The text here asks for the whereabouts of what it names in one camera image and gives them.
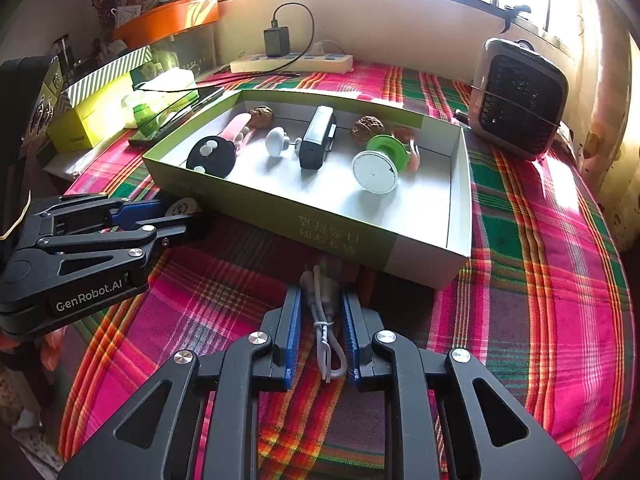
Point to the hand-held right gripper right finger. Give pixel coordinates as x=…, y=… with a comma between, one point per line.
x=350, y=330

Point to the green striped box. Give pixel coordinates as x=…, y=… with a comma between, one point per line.
x=100, y=75

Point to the orange planter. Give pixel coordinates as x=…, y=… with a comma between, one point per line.
x=165, y=20

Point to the grey round device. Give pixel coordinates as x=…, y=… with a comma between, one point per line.
x=184, y=207

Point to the black smartphone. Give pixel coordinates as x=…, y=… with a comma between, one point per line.
x=210, y=96

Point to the white power strip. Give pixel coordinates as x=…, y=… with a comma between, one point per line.
x=300, y=64

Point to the plaid cloth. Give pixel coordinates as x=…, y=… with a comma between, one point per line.
x=525, y=285

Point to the pink handheld device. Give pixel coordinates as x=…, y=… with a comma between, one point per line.
x=411, y=157

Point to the white paper sheet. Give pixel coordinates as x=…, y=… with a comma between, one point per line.
x=75, y=160

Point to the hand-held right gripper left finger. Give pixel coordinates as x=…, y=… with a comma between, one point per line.
x=292, y=330

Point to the black charger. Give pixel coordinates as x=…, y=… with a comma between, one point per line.
x=276, y=42

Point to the green and white cardboard box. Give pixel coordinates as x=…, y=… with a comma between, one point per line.
x=325, y=210

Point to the green and white plastic bag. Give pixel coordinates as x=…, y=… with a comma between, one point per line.
x=170, y=80

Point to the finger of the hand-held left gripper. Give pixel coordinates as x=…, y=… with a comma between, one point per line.
x=140, y=212
x=175, y=230

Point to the green and white spool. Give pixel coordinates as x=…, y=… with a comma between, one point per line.
x=372, y=172

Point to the small grey fan heater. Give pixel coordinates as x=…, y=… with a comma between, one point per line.
x=515, y=100

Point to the black window clamp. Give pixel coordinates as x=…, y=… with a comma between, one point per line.
x=510, y=15

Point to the white mushroom-shaped knob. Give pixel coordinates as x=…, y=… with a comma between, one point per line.
x=277, y=142

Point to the pink rounded case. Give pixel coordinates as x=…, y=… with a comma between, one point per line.
x=235, y=127

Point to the yellow cardboard box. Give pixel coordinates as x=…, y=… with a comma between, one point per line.
x=85, y=120

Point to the brown walnut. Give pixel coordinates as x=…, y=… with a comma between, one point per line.
x=261, y=116
x=366, y=131

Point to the black round massager white dots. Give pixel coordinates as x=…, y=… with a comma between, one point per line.
x=215, y=160

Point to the black rectangular device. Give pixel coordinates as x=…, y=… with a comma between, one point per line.
x=315, y=145

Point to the person's left hand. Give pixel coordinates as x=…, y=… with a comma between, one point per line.
x=54, y=352

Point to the clear glass tank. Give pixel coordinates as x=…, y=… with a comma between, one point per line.
x=195, y=50

